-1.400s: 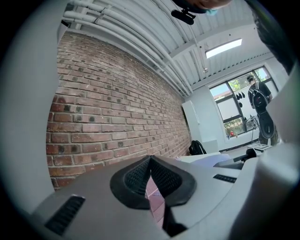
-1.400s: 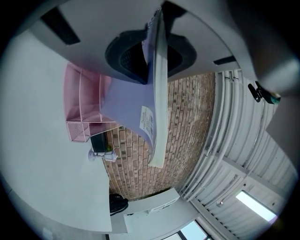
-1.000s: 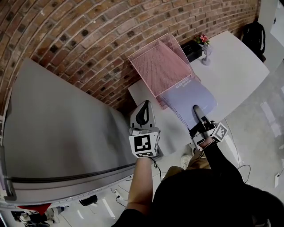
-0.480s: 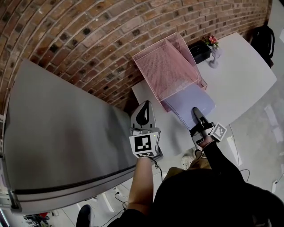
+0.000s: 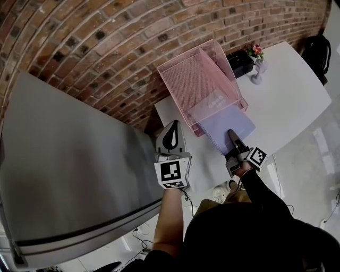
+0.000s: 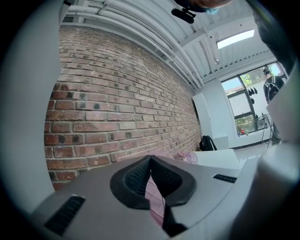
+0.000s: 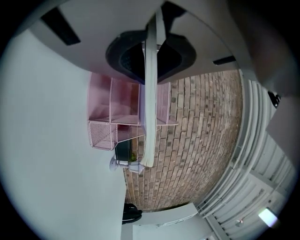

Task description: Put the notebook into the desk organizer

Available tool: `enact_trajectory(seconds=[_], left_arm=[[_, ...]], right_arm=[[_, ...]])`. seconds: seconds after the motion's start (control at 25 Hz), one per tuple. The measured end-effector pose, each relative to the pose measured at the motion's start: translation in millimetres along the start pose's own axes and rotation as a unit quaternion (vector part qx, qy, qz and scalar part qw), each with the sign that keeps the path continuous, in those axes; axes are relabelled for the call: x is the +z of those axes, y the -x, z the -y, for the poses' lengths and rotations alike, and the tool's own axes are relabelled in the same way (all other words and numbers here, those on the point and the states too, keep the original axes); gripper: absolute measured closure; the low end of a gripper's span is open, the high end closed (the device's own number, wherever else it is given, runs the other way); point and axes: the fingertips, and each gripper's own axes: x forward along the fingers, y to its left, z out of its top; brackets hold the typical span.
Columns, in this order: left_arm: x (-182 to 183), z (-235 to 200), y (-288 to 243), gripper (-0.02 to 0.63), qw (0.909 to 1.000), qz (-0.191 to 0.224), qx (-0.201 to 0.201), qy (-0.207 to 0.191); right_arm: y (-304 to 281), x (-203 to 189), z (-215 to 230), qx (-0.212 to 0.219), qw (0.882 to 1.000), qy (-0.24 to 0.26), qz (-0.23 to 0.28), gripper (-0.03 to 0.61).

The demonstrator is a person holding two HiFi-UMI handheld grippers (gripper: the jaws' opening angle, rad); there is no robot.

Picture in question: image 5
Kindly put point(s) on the lavender spiral notebook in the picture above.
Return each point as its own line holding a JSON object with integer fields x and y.
{"x": 233, "y": 125}

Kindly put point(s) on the pink wire mesh tray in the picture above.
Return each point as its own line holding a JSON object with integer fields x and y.
{"x": 186, "y": 79}

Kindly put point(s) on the person's right forearm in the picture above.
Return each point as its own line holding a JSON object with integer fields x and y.
{"x": 261, "y": 191}

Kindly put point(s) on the person's black top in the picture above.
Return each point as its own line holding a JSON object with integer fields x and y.
{"x": 239, "y": 239}

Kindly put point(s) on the person's tan trousers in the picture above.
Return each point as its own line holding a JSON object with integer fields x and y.
{"x": 236, "y": 197}

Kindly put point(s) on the grey vase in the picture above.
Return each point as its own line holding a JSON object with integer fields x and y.
{"x": 259, "y": 73}

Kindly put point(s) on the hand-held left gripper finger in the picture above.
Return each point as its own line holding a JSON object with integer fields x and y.
{"x": 167, "y": 139}
{"x": 174, "y": 139}

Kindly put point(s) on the round white floor device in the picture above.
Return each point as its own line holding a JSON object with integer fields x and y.
{"x": 220, "y": 194}

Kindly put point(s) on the pink flower bunch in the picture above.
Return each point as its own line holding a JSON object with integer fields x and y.
{"x": 255, "y": 50}

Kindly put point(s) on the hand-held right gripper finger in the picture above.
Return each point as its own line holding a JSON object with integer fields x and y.
{"x": 236, "y": 143}

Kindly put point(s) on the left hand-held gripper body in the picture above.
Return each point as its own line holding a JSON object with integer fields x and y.
{"x": 171, "y": 172}

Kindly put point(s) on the black box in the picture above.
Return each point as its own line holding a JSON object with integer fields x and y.
{"x": 240, "y": 63}

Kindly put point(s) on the black bag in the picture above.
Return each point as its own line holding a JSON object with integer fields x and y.
{"x": 317, "y": 57}

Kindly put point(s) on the person's left forearm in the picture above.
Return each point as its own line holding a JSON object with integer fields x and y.
{"x": 168, "y": 223}

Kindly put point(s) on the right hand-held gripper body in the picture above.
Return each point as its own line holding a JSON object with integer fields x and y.
{"x": 256, "y": 158}

